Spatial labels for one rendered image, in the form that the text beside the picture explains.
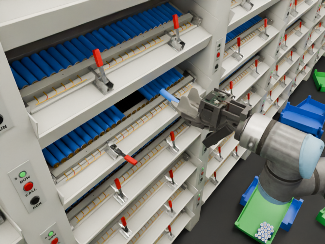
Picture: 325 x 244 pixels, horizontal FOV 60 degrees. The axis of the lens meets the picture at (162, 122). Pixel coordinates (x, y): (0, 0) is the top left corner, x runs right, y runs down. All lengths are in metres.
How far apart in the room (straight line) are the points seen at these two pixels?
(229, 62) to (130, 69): 0.59
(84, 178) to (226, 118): 0.37
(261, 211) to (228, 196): 0.22
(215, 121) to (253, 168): 1.41
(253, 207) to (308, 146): 1.17
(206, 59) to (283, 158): 0.45
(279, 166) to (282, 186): 0.07
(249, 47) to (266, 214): 0.95
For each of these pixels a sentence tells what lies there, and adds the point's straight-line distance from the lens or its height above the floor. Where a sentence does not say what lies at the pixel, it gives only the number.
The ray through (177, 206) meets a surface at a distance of 1.37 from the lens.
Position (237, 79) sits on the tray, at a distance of 1.44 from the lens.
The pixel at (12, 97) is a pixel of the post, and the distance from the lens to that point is 0.49.
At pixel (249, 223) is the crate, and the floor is 0.03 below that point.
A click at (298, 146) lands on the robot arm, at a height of 1.07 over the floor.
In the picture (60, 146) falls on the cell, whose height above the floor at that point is 1.00.
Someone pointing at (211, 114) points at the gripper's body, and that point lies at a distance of 0.69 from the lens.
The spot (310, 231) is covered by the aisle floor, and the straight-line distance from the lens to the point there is 1.90.
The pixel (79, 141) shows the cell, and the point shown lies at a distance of 0.74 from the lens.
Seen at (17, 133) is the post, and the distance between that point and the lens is 0.52.
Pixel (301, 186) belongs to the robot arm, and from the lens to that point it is 0.77.
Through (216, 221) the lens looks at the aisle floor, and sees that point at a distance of 1.77.
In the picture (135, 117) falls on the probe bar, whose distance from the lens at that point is 0.80.
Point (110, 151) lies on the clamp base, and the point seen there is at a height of 0.97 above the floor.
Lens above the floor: 1.48
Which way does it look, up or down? 39 degrees down
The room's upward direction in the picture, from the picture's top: straight up
